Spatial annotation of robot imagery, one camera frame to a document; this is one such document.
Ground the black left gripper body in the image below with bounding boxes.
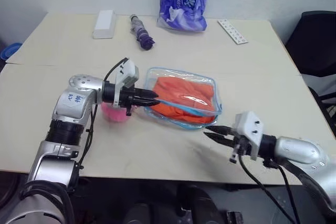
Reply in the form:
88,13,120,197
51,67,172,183
118,87,139,118

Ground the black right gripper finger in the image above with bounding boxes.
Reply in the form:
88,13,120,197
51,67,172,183
206,125,235,136
203,131,235,146

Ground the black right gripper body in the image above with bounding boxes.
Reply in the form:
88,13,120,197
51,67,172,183
228,132,253,164

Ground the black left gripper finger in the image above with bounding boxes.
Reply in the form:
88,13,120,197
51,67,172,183
134,89,159,99
133,97,161,108

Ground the clear plastic pouch blue trim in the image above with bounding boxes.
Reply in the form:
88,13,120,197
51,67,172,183
143,67,224,132

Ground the orange cloth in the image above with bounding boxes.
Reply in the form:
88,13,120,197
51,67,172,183
151,75,217,125

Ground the pink fluffy ball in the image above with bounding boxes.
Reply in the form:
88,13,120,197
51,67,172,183
100,103,131,123

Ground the purple folded umbrella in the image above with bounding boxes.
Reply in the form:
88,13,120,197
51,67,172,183
129,14,156,52

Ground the large dark rounded shape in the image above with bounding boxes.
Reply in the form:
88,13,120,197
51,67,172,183
177,183,219,224

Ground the white rectangular box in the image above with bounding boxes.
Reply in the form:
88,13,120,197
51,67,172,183
92,9,118,40

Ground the purple printed plastic bag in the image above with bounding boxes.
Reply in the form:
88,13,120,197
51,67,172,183
156,0,208,33

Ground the white flat button panel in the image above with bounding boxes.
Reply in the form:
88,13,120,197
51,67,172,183
217,18,249,46

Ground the blue round container lid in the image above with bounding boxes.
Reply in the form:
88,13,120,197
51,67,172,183
0,42,23,63

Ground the black office chair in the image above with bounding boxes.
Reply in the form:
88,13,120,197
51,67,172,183
284,10,336,141

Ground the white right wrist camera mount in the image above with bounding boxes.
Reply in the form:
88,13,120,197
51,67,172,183
234,111,265,162

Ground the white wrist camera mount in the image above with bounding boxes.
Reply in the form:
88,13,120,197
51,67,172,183
234,111,265,162
113,59,140,109

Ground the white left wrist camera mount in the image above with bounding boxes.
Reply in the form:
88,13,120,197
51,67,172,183
113,59,140,109

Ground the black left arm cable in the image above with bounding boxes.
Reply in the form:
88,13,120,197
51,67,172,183
77,57,130,171

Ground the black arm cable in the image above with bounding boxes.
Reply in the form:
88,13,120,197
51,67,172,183
77,57,130,171
237,153,300,224

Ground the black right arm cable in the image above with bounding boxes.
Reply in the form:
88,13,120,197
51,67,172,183
237,153,300,224

